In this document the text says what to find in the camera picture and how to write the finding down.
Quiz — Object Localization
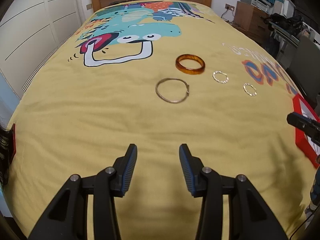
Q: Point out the red jewelry box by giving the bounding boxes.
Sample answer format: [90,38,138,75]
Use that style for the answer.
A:
[292,93,320,169]

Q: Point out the amber orange bangle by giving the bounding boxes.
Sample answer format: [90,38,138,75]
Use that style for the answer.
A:
[175,54,206,75]

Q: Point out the thin silver bangle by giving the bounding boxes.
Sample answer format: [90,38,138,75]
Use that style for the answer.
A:
[155,77,190,104]

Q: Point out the green grey chair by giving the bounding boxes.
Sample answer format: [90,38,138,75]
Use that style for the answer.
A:
[287,36,320,105]

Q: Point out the cluttered desk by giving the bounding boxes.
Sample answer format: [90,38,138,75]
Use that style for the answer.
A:
[263,0,319,58]

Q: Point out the wooden nightstand drawers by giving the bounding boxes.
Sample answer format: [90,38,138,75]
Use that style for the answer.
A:
[232,1,270,46]

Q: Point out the yellow dinosaur bedspread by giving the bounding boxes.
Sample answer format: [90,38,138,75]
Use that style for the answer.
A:
[4,1,316,239]

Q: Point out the white wardrobe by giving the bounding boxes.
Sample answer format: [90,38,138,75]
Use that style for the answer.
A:
[1,0,80,98]

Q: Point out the red phone with strap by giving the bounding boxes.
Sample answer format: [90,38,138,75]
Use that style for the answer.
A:
[10,124,16,158]

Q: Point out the wall power socket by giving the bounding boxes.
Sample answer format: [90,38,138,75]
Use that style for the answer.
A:
[225,3,235,11]

